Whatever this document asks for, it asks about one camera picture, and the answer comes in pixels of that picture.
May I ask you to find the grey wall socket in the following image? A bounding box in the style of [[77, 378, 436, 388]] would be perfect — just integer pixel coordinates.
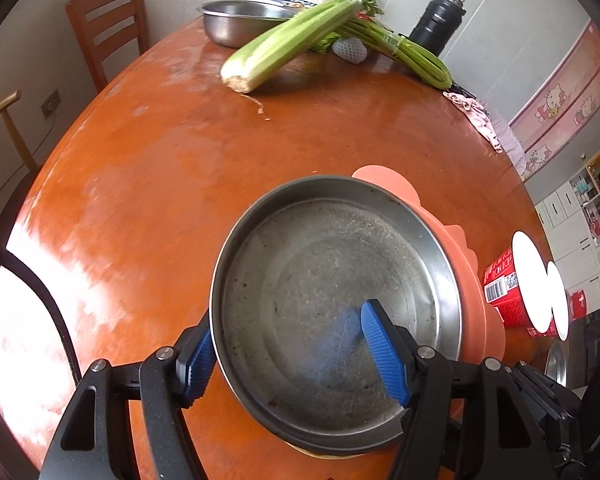
[[40, 89, 62, 120]]

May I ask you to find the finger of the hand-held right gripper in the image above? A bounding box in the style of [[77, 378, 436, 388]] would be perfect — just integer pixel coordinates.
[[512, 365, 596, 480]]

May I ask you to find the light wooden armchair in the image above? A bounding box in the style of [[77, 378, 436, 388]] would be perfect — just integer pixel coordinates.
[[0, 89, 43, 281]]

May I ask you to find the shiny steel bowl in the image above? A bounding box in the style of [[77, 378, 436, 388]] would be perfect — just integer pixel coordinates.
[[544, 339, 568, 388]]

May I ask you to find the red instant noodle bowl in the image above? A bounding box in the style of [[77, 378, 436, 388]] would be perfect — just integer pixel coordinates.
[[482, 231, 553, 331], [527, 260, 571, 341]]

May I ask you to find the large steel basin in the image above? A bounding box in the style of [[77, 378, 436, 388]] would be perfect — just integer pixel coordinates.
[[196, 0, 301, 48]]

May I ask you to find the thin celery bunch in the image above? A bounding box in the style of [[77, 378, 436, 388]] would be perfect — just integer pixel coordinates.
[[330, 10, 453, 91]]

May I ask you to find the purple garment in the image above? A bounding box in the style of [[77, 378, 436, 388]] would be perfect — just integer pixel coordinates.
[[490, 120, 528, 176]]

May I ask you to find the pink cartoon cat wardrobe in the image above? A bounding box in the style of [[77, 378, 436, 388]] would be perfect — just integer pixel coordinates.
[[507, 20, 600, 183]]

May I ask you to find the black thermos bottle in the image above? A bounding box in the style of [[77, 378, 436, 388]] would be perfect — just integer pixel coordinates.
[[409, 0, 467, 58]]

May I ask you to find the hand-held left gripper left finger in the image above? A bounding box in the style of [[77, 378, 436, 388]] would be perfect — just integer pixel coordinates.
[[39, 310, 218, 480]]

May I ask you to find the fruit in foam net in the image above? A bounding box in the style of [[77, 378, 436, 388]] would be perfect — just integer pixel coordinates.
[[331, 37, 368, 66]]

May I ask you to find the black cable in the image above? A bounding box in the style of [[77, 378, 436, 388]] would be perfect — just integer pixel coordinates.
[[0, 232, 83, 386]]

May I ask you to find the round metal pan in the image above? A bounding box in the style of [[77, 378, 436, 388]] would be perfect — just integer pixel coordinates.
[[209, 175, 463, 453]]

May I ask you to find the thick celery bunch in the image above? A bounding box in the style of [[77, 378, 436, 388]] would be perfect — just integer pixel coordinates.
[[220, 0, 381, 95]]

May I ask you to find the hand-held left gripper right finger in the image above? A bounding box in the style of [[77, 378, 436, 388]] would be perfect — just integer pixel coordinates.
[[360, 299, 556, 480]]

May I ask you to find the white shelf cabinet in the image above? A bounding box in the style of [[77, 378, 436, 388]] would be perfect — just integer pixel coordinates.
[[532, 130, 600, 321]]

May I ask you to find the pink cloth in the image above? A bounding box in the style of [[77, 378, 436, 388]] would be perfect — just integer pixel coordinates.
[[442, 90, 503, 153]]

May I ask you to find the orange bear-face plate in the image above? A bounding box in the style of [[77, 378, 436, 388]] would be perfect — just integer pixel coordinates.
[[351, 164, 507, 411]]

